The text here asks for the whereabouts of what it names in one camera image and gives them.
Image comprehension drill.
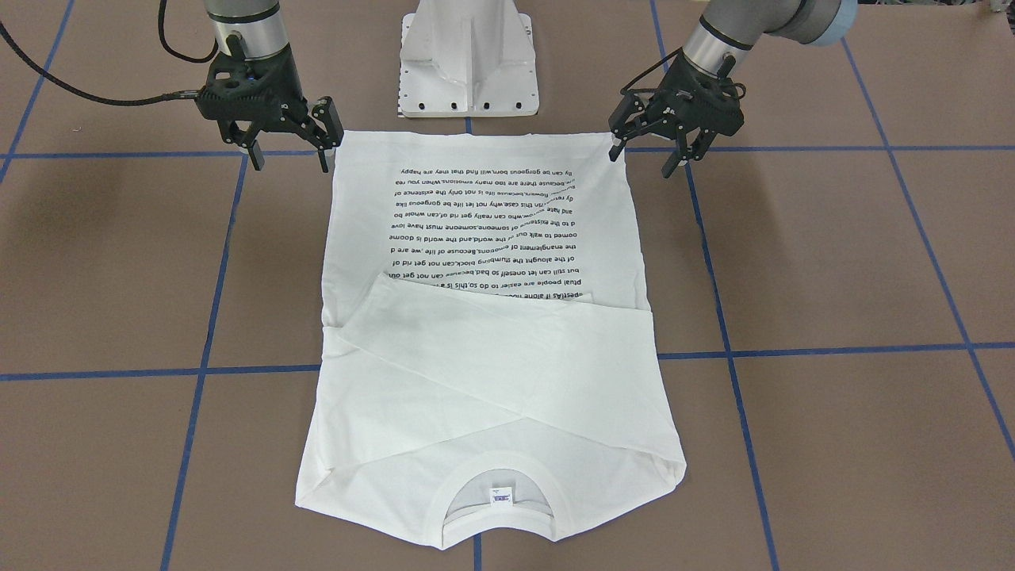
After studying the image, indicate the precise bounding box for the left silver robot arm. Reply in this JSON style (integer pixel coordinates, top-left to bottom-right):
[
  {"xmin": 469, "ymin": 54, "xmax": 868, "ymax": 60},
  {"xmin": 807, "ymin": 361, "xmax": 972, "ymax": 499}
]
[{"xmin": 608, "ymin": 1, "xmax": 858, "ymax": 179}]

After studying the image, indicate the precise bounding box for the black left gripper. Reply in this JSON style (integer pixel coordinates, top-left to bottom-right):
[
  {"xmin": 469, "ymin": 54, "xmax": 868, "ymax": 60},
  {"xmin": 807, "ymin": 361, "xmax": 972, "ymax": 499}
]
[{"xmin": 608, "ymin": 60, "xmax": 746, "ymax": 179}]

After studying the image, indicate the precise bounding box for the white long-sleeve printed shirt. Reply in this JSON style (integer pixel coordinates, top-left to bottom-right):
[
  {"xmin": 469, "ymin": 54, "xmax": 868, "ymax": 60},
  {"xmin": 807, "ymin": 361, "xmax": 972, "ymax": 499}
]
[{"xmin": 295, "ymin": 131, "xmax": 688, "ymax": 550}]

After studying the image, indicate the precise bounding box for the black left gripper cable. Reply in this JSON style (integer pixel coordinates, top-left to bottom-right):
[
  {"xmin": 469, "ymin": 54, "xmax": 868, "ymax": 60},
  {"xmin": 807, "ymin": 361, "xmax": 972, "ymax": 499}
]
[{"xmin": 619, "ymin": 48, "xmax": 687, "ymax": 96}]

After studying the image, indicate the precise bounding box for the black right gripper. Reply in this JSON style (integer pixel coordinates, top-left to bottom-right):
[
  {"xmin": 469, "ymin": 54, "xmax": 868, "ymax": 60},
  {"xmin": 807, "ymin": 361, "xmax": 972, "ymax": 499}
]
[{"xmin": 196, "ymin": 52, "xmax": 344, "ymax": 173}]

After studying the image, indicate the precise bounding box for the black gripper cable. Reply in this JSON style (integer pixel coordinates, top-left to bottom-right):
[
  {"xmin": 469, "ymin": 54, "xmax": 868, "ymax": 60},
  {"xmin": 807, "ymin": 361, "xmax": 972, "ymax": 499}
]
[
  {"xmin": 0, "ymin": 0, "xmax": 219, "ymax": 108},
  {"xmin": 619, "ymin": 48, "xmax": 687, "ymax": 96}
]

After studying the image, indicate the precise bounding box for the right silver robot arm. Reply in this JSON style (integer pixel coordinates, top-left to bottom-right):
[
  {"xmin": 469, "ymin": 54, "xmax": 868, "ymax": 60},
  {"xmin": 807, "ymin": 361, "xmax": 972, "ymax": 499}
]
[{"xmin": 196, "ymin": 1, "xmax": 343, "ymax": 172}]

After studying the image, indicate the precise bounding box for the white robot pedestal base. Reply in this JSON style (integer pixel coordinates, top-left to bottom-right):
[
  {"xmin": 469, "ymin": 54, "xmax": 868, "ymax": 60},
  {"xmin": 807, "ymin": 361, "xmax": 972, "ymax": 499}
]
[{"xmin": 398, "ymin": 1, "xmax": 540, "ymax": 118}]

